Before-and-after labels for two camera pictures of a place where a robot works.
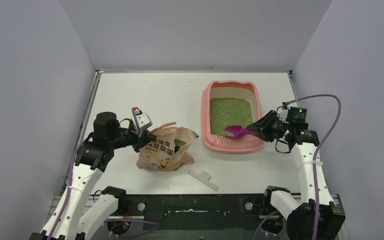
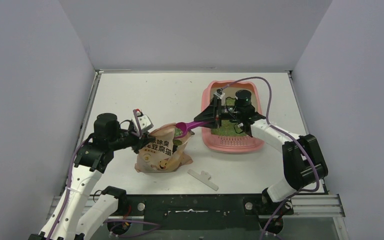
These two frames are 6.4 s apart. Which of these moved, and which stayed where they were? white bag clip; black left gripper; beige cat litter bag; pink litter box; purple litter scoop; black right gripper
Moved: purple litter scoop; black right gripper
Stayed: black left gripper; beige cat litter bag; pink litter box; white bag clip
